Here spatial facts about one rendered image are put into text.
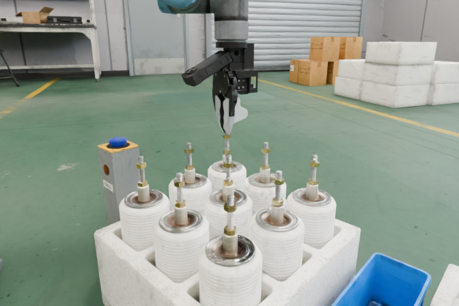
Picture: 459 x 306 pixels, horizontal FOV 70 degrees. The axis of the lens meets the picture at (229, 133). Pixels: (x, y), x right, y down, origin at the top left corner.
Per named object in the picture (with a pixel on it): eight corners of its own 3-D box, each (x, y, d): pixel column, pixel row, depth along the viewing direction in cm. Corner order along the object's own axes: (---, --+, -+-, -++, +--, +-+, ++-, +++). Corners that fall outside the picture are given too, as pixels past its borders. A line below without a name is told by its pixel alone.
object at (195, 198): (171, 265, 73) (166, 191, 68) (173, 240, 82) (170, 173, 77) (213, 263, 73) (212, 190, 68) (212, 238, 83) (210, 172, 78)
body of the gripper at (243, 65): (258, 95, 76) (259, 42, 72) (226, 98, 71) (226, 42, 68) (240, 91, 82) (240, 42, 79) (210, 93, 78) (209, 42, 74)
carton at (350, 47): (360, 60, 425) (363, 36, 417) (344, 61, 419) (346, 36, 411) (346, 59, 453) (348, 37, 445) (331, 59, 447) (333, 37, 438)
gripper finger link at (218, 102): (241, 130, 81) (242, 93, 78) (220, 134, 78) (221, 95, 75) (235, 127, 84) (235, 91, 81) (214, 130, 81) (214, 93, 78)
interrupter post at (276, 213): (279, 216, 58) (280, 200, 57) (285, 224, 56) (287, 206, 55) (267, 218, 58) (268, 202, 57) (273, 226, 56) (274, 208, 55)
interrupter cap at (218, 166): (231, 160, 86) (231, 158, 86) (248, 169, 80) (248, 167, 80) (206, 166, 82) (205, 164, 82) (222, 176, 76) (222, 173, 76)
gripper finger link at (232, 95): (238, 117, 73) (238, 77, 71) (232, 117, 72) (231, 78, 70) (227, 114, 77) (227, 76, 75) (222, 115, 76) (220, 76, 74)
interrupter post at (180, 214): (190, 220, 57) (190, 203, 56) (183, 227, 55) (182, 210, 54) (179, 218, 58) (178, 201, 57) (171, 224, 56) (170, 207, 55)
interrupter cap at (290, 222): (286, 207, 62) (286, 204, 61) (307, 229, 55) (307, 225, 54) (248, 214, 59) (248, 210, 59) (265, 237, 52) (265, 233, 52)
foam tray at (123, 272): (231, 454, 45) (232, 354, 40) (102, 303, 71) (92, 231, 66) (352, 299, 72) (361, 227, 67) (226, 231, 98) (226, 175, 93)
